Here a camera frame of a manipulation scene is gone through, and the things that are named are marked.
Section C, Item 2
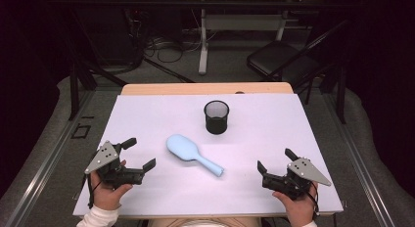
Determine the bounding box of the person's right hand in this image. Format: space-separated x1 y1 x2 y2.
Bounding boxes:
272 182 319 227

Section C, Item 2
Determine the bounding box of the white table board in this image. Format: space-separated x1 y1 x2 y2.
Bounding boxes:
71 93 345 218

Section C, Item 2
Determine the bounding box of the black mesh cup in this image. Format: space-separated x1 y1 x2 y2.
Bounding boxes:
203 100 230 136

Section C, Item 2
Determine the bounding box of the black metal stand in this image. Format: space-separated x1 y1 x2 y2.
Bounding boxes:
68 62 128 121

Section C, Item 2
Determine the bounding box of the black floor socket frame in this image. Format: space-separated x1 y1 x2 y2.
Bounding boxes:
70 123 92 140

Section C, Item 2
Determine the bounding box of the tangle of floor cables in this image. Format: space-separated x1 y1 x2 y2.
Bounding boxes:
143 27 205 83

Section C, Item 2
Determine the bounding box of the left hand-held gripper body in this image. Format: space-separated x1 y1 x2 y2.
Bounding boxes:
84 140 146 190

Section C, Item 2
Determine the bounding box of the light blue hairbrush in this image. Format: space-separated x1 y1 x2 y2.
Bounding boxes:
165 133 225 178

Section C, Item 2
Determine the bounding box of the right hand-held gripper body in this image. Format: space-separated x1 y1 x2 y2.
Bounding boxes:
261 158 332 201

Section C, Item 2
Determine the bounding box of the black folding chair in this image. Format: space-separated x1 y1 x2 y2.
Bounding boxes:
246 20 350 106

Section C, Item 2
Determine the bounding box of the right hand-held gripper cable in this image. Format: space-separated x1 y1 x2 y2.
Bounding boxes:
304 181 321 220

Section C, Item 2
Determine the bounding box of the white-framed desk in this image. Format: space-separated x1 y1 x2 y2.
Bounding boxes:
179 0 329 75

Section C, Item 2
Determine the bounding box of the person's left hand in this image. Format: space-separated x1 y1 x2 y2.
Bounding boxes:
90 170 134 211

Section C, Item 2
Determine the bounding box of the left hand-held gripper cable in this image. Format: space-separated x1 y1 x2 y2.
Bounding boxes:
85 172 102 210

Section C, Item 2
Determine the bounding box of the metal floor rail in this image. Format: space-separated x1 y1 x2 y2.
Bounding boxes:
4 89 96 227
321 93 395 227

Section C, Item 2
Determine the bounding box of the hand-held gripper cable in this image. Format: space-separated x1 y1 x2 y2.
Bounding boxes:
304 181 321 220
85 172 102 210

